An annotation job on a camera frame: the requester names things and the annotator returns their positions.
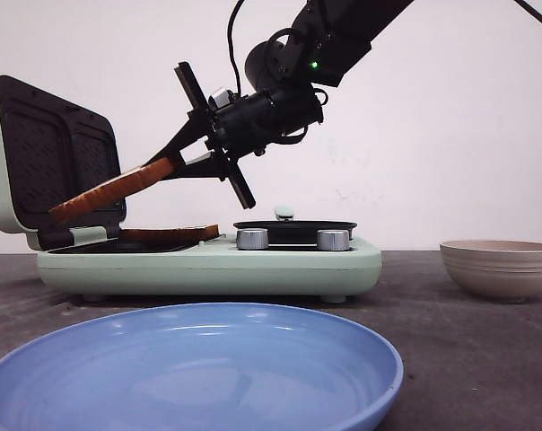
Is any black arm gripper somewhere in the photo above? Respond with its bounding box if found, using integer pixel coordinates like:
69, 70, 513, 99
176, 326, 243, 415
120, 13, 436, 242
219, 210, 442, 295
144, 62, 323, 209

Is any white bread slice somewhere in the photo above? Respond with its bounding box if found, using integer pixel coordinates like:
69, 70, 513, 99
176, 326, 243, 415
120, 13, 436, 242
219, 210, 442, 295
48, 157, 178, 223
118, 224, 220, 246

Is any mint green sandwich maker lid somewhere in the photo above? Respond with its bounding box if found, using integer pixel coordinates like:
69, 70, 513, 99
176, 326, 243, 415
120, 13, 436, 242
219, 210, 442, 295
0, 75, 127, 254

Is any beige ribbed bowl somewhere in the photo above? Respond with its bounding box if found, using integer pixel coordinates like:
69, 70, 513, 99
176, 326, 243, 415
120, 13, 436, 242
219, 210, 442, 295
440, 240, 542, 303

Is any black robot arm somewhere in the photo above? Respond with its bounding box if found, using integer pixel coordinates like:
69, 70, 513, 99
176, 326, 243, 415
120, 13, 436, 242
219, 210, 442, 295
149, 1, 409, 208

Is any mint green breakfast maker base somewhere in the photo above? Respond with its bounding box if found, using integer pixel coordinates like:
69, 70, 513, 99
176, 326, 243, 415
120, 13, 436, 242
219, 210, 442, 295
37, 235, 382, 303

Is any left silver control knob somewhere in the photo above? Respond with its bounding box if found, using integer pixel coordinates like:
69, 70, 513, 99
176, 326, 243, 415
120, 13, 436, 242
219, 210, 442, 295
236, 228, 269, 251

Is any silver control knob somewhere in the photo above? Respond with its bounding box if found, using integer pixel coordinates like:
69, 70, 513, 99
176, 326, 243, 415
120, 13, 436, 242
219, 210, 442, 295
236, 228, 269, 251
316, 229, 350, 251

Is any black round frying pan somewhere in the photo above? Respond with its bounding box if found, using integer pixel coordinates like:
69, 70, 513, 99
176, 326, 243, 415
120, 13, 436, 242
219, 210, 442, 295
233, 219, 357, 244

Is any right silver control knob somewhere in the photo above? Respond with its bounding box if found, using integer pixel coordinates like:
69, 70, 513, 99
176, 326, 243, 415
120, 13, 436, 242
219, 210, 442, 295
316, 229, 350, 251

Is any blue round plate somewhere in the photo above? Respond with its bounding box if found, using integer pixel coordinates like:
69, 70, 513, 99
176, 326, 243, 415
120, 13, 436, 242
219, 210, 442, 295
0, 303, 404, 430

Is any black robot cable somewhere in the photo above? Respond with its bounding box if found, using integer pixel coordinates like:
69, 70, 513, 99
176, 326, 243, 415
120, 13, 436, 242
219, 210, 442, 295
225, 0, 246, 98

